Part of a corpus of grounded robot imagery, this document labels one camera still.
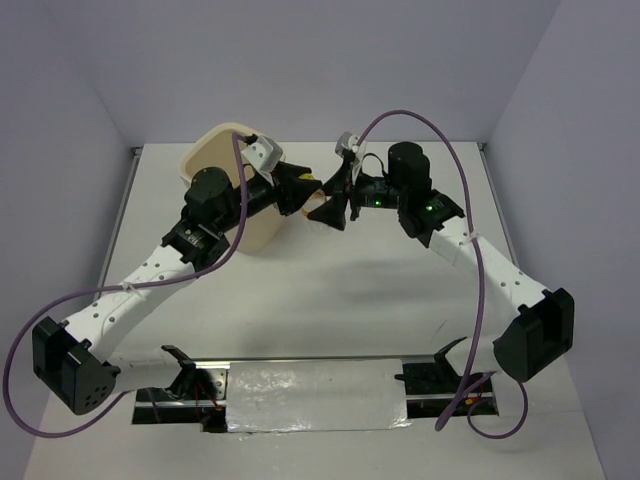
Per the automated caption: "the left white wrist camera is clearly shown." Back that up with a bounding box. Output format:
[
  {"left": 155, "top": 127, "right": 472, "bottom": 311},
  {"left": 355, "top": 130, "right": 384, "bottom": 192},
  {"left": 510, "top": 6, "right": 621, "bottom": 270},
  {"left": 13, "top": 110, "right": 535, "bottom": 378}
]
[{"left": 241, "top": 135, "right": 284, "bottom": 178}]

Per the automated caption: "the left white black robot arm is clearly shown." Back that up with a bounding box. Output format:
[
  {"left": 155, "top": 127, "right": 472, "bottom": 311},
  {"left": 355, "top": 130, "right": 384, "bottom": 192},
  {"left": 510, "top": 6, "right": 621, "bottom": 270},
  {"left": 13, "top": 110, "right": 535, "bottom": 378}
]
[{"left": 32, "top": 162, "right": 322, "bottom": 415}]

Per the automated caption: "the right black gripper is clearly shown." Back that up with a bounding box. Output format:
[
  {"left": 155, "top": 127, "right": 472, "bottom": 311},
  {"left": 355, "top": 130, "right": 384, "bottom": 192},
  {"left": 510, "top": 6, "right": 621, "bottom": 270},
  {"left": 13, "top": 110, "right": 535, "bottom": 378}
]
[{"left": 308, "top": 159, "right": 407, "bottom": 231}]

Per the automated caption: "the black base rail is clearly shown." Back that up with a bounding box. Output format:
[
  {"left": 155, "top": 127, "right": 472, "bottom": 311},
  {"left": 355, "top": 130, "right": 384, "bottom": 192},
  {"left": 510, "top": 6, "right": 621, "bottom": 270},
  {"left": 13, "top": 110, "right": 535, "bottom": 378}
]
[{"left": 132, "top": 353, "right": 501, "bottom": 434}]

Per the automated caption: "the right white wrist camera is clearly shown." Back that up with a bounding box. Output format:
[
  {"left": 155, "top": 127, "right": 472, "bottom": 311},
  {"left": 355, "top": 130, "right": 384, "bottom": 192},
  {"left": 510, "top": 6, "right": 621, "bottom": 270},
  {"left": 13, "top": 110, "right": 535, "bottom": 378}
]
[{"left": 334, "top": 132, "right": 364, "bottom": 157}]

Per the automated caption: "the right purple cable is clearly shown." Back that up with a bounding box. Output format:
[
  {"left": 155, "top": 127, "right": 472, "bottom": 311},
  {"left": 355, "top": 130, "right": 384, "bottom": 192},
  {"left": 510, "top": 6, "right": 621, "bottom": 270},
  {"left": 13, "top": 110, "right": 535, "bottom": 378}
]
[{"left": 355, "top": 109, "right": 529, "bottom": 440}]

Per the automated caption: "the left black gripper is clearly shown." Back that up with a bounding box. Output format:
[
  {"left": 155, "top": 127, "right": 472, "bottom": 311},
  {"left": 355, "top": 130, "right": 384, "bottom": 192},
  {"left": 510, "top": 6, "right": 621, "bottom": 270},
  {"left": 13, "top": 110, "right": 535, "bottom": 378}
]
[{"left": 214, "top": 159, "right": 321, "bottom": 233}]

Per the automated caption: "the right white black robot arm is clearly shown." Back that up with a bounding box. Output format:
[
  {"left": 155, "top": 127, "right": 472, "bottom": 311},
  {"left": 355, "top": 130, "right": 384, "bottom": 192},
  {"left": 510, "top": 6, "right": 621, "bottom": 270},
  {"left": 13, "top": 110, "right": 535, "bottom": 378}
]
[{"left": 308, "top": 136, "right": 575, "bottom": 391}]

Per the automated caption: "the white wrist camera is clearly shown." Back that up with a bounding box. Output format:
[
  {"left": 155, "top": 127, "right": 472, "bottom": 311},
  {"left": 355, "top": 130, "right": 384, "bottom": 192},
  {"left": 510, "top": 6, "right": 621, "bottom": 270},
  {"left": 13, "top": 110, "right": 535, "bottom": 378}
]
[
  {"left": 241, "top": 135, "right": 284, "bottom": 178},
  {"left": 334, "top": 132, "right": 364, "bottom": 157}
]

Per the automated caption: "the cream plastic bin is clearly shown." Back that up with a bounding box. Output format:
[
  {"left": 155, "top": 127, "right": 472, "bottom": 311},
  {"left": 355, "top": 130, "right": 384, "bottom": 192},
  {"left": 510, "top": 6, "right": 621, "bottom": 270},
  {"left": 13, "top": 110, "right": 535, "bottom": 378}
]
[{"left": 180, "top": 122, "right": 284, "bottom": 255}]

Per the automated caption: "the silver foil sheet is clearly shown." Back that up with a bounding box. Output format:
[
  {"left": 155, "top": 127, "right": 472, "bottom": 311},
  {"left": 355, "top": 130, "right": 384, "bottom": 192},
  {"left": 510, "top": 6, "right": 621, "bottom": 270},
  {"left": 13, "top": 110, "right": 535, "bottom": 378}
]
[{"left": 226, "top": 359, "right": 410, "bottom": 433}]

